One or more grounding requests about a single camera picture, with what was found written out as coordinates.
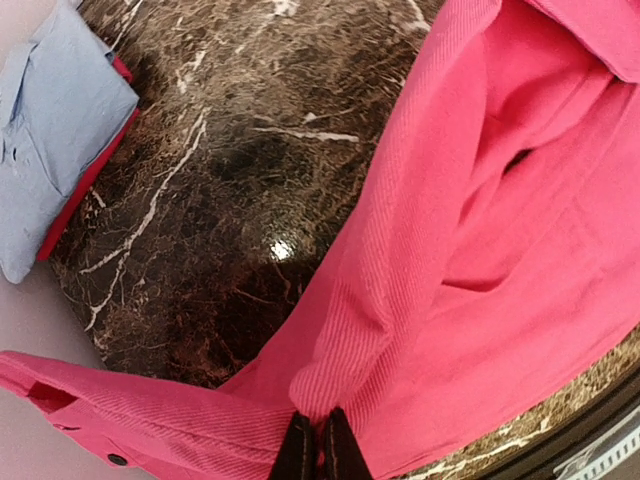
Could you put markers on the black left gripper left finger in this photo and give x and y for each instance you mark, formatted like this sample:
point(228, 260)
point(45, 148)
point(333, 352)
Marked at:
point(296, 458)

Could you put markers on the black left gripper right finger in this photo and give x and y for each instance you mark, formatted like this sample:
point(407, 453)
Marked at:
point(343, 457)

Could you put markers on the pink trousers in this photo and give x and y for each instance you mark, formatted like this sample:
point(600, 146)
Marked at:
point(492, 256)

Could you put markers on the folded red garment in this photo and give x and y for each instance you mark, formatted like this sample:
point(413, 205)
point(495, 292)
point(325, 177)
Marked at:
point(84, 185)

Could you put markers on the folded light blue shirt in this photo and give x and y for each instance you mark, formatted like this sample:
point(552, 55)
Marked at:
point(64, 96)

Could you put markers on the black front rail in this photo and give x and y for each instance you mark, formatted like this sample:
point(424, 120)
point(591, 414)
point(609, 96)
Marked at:
point(543, 458)

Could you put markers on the white slotted cable duct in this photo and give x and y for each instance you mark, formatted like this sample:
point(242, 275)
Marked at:
point(597, 461)

